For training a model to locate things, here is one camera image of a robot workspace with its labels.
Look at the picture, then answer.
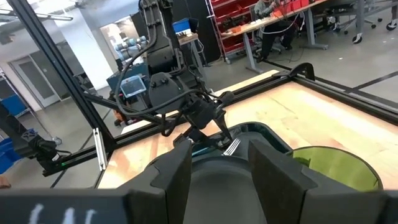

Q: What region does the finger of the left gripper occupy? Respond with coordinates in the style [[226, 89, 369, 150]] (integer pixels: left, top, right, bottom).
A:
[[214, 108, 234, 142], [172, 125, 200, 147]]

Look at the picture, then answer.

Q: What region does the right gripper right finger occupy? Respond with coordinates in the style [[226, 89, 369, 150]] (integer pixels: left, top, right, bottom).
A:
[[248, 139, 398, 224]]

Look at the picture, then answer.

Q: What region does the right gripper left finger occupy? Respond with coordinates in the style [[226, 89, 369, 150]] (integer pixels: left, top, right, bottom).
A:
[[0, 139, 193, 224]]

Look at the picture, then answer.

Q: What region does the fork with red handle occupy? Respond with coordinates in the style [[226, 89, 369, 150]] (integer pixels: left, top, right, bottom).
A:
[[221, 137, 242, 157]]

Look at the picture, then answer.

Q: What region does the green patterned glass cup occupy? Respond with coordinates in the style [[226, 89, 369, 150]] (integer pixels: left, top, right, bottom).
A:
[[286, 145, 384, 193]]

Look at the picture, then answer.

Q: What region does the dark green plastic tray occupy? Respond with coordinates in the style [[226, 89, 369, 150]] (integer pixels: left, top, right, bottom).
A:
[[144, 121, 295, 175]]

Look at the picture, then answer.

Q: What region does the device with blue screen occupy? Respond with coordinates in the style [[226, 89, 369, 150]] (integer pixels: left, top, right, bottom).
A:
[[119, 75, 147, 100]]

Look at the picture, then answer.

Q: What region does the wooden work table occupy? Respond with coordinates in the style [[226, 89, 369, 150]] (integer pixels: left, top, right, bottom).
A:
[[217, 0, 331, 75]]

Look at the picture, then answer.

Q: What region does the blue box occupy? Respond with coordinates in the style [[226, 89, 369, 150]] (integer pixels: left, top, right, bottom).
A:
[[172, 17, 192, 35]]

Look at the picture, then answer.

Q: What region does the person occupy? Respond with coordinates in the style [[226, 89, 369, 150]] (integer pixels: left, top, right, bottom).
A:
[[254, 0, 301, 62]]

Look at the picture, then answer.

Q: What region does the red storage shelf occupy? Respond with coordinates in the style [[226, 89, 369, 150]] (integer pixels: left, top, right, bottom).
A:
[[207, 0, 312, 65]]

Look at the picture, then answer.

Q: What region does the grey glass door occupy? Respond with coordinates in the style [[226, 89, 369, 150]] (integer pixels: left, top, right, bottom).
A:
[[8, 55, 61, 108]]

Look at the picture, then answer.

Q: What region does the office chair base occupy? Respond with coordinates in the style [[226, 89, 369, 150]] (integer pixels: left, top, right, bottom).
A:
[[329, 0, 398, 45]]

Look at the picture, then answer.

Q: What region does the blue storage bin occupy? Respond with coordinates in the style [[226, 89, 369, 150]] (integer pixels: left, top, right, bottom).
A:
[[0, 93, 29, 119]]

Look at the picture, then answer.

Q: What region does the silver aluminium bracket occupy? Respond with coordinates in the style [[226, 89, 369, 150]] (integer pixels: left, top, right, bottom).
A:
[[93, 127, 108, 172]]

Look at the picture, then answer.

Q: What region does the black aluminium table frame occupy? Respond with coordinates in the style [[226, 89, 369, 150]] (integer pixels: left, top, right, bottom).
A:
[[6, 0, 398, 179]]

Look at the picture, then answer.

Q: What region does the black clamp mount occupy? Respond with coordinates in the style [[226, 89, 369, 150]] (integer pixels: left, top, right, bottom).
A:
[[19, 129, 65, 177]]

